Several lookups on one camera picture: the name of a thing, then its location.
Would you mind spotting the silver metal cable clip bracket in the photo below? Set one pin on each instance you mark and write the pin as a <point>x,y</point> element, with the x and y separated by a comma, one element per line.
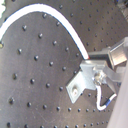
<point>92,73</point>

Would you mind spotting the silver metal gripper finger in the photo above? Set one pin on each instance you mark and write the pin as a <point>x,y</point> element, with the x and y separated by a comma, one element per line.
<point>114,55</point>

